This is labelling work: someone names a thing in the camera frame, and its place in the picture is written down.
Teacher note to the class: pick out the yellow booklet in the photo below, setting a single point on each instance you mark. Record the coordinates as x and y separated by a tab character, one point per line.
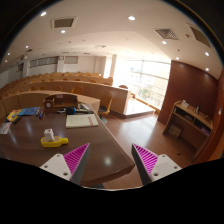
12	116

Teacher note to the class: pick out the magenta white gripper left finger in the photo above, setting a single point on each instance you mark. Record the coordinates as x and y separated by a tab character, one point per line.
69	166

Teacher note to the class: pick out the cardboard box in shelf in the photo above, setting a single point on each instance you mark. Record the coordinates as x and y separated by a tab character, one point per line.
174	130

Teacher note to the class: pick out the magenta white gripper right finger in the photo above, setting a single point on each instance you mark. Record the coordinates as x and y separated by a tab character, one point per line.
152	167

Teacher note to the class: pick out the wooden shelf cabinet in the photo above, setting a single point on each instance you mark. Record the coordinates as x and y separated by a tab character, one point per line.
196	126

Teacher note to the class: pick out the wooden office chair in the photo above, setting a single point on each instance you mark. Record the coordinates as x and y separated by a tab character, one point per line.
105	105

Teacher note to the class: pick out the blue book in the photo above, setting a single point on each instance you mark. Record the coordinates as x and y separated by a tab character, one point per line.
28	111

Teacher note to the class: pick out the white open notebook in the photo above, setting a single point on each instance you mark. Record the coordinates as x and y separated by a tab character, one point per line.
79	121

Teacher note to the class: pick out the black box on desk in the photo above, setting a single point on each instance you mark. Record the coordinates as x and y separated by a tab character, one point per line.
70	110

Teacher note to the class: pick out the white paper sheet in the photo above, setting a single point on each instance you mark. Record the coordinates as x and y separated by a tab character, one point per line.
4	127

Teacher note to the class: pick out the long curved wooden desk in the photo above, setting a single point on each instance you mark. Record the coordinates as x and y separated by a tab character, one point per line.
94	90

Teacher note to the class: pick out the wooden desk organizer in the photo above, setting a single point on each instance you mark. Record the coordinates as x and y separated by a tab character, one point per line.
57	101

